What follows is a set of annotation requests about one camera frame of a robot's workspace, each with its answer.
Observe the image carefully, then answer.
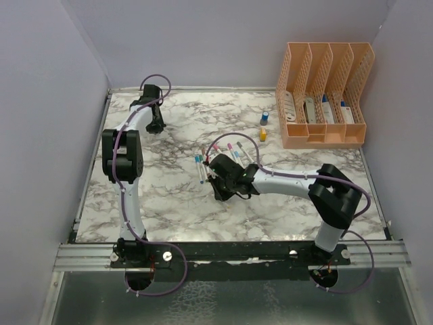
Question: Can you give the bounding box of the light blue cap marker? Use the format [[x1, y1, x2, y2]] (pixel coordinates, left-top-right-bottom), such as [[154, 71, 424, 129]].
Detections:
[[233, 151, 244, 168]]

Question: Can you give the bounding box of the magenta cap marker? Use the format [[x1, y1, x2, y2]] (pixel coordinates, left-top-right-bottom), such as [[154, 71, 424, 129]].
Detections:
[[227, 143, 242, 167]]

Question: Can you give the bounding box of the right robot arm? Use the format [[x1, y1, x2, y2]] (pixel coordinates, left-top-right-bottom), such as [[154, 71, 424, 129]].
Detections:
[[206, 154, 362, 265]]

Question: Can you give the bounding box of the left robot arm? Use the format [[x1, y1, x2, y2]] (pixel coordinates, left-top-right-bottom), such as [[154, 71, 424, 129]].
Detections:
[[101, 85, 166, 267]]

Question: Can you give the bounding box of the pink cap marker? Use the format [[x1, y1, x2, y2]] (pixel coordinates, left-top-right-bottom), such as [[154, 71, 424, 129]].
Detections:
[[212, 144, 223, 154]]

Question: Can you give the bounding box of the green cap left marker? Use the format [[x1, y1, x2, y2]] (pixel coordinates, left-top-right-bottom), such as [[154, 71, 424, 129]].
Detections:
[[199, 154, 208, 181]]

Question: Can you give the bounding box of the blue cap left marker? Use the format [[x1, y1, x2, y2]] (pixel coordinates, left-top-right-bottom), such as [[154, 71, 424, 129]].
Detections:
[[194, 155, 204, 184]]

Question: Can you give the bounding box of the yellow grey square stamp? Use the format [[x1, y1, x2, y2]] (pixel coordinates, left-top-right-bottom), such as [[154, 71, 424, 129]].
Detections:
[[259, 127, 267, 142]]

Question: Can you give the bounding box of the blue grey round stamp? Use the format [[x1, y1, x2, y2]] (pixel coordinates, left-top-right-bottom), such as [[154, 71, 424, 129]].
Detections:
[[260, 111, 269, 126]]

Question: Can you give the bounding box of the peach plastic file organizer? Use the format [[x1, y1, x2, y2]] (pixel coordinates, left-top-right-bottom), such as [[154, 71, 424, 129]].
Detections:
[[275, 42, 375, 149]]

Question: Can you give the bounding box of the white box in organizer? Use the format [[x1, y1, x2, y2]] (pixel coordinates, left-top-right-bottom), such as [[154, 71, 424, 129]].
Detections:
[[340, 100, 355, 124]]

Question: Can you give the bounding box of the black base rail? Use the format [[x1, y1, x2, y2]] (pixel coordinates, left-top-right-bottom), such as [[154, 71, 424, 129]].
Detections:
[[110, 240, 350, 282]]

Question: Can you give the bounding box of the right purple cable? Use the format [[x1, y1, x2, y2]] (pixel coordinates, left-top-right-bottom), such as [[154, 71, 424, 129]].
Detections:
[[206, 133, 375, 295]]

